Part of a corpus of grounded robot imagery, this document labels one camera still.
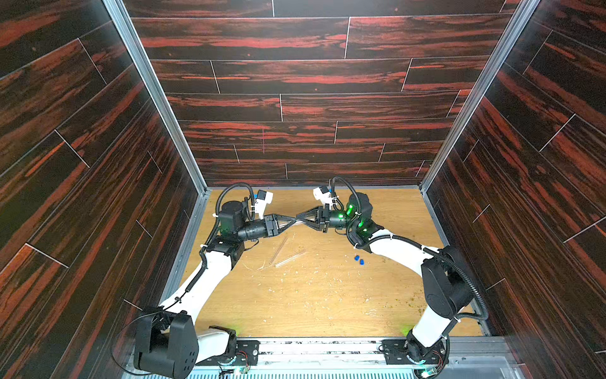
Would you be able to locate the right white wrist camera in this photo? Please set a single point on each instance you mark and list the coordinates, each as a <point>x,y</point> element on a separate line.
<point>323,195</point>

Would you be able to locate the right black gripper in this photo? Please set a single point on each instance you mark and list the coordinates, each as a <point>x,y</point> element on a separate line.
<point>323,222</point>

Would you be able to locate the aluminium front rail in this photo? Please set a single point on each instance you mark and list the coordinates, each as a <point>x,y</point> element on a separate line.
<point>358,357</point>

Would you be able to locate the clear test tube lower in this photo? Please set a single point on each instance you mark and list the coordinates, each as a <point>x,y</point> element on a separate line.
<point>290,259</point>

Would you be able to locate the clear test tube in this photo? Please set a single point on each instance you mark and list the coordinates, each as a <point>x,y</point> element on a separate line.
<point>278,250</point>
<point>290,259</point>

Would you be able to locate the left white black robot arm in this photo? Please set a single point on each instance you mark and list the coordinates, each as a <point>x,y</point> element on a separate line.
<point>166,341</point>

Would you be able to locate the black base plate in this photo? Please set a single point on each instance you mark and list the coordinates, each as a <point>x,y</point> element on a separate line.
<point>397,352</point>
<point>243,353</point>

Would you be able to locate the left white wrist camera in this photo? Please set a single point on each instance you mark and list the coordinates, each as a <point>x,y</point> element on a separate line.
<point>262,200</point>

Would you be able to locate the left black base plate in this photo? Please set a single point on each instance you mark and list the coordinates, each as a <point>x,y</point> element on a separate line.
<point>243,353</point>

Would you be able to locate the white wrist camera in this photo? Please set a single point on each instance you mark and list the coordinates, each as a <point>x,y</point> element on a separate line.
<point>262,200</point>
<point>323,195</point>

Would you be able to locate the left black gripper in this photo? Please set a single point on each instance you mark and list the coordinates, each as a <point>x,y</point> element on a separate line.
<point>271,227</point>

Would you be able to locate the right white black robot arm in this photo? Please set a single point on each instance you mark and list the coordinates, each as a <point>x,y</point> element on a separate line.
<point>375,267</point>

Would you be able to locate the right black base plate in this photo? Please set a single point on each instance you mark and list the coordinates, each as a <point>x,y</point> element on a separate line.
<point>397,352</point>

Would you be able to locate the clear test tube middle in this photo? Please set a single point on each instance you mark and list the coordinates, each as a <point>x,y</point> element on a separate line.
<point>278,250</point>

